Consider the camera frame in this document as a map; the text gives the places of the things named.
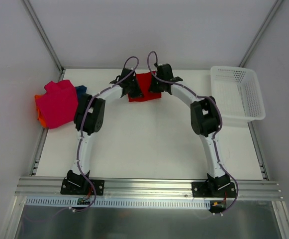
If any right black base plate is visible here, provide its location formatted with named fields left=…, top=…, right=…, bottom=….
left=191, top=181, right=237, bottom=198

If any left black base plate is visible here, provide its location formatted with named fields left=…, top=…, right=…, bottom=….
left=60, top=178, right=105, bottom=196

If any white slotted cable duct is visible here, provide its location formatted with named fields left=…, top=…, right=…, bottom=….
left=25, top=197, right=210, bottom=210

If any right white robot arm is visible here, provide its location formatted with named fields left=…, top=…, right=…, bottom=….
left=149, top=63, right=230, bottom=197

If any pink folded t shirt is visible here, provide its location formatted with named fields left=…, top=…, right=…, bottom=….
left=35, top=80, right=78, bottom=129

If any orange folded t shirt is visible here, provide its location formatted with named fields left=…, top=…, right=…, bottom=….
left=34, top=95, right=47, bottom=128

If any aluminium mounting rail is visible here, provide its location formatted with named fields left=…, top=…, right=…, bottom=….
left=15, top=176, right=284, bottom=201

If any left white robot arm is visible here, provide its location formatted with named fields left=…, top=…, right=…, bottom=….
left=67, top=67, right=143, bottom=194

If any red t shirt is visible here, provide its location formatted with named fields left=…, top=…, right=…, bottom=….
left=128, top=72, right=162, bottom=102

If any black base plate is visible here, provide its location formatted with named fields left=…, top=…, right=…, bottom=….
left=191, top=181, right=237, bottom=198
left=60, top=178, right=105, bottom=196

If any white plastic basket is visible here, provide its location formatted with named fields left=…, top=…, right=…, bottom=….
left=210, top=66, right=266, bottom=123

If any blue folded t shirt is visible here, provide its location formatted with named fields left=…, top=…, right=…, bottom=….
left=75, top=85, right=87, bottom=100

